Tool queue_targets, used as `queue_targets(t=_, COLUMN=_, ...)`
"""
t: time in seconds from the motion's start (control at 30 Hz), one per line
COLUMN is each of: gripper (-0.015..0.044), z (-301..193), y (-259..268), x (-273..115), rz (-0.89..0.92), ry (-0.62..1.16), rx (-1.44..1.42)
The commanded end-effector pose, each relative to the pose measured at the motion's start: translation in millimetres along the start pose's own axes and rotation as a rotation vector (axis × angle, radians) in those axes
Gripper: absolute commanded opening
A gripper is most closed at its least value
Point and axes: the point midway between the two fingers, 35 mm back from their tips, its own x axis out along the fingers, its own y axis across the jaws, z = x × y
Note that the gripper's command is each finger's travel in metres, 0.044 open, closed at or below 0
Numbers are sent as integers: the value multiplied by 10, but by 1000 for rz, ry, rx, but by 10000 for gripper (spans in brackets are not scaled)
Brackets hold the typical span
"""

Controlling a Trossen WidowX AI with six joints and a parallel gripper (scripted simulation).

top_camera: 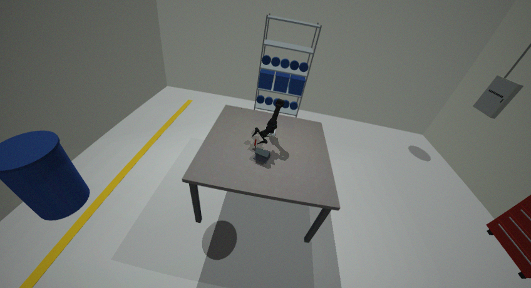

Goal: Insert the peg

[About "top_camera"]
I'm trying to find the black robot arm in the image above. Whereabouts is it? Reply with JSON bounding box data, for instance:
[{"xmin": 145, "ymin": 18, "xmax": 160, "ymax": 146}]
[{"xmin": 260, "ymin": 98, "xmax": 285, "ymax": 138}]

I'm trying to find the blue-grey sloped panel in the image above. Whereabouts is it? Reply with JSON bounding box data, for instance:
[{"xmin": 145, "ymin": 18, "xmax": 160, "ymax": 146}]
[{"xmin": 253, "ymin": 147, "xmax": 271, "ymax": 163}]

